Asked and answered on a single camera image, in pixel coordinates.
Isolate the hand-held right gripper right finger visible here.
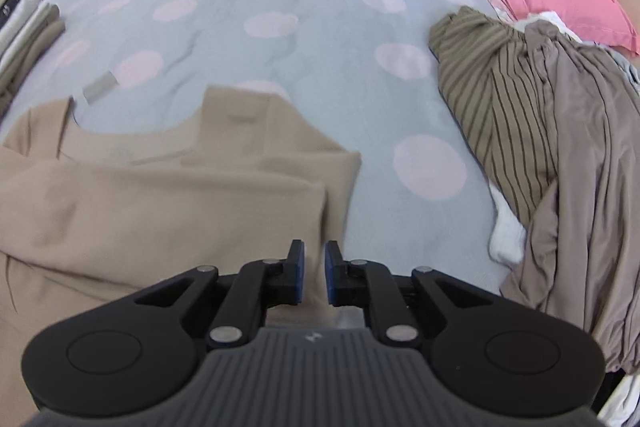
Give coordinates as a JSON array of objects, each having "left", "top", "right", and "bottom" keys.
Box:
[{"left": 325, "top": 239, "right": 493, "bottom": 348}]

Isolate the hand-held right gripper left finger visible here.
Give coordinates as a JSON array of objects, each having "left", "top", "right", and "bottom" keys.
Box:
[{"left": 132, "top": 239, "right": 306, "bottom": 350}]

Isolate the beige sweater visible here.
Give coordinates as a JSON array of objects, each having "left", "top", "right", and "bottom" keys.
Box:
[{"left": 0, "top": 86, "right": 363, "bottom": 427}]

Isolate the stack of folded clothes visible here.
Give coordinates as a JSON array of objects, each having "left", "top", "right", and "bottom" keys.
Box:
[{"left": 0, "top": 4, "right": 67, "bottom": 118}]

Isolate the olive striped garment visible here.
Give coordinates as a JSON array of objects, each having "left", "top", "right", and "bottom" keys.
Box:
[{"left": 429, "top": 6, "right": 563, "bottom": 228}]

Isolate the grey fabric patch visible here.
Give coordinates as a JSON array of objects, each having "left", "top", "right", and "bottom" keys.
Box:
[{"left": 81, "top": 73, "right": 121, "bottom": 104}]

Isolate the taupe garment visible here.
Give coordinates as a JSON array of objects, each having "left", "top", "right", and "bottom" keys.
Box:
[{"left": 500, "top": 19, "right": 640, "bottom": 375}]

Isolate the light blue garment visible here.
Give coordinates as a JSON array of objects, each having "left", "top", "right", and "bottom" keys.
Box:
[{"left": 607, "top": 47, "right": 640, "bottom": 92}]

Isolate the white folded garment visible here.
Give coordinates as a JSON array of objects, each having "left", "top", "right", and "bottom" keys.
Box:
[{"left": 0, "top": 0, "right": 43, "bottom": 58}]

